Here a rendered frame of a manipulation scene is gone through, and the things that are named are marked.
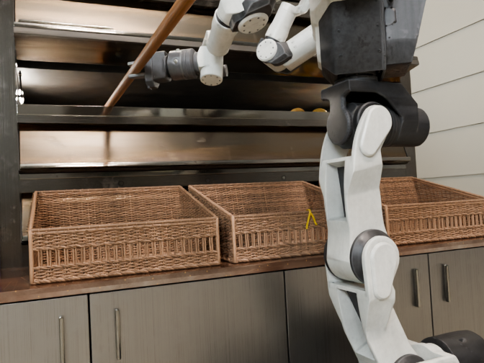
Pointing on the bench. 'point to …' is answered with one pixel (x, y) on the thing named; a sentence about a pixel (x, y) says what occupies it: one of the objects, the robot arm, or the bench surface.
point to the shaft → (181, 7)
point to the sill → (166, 112)
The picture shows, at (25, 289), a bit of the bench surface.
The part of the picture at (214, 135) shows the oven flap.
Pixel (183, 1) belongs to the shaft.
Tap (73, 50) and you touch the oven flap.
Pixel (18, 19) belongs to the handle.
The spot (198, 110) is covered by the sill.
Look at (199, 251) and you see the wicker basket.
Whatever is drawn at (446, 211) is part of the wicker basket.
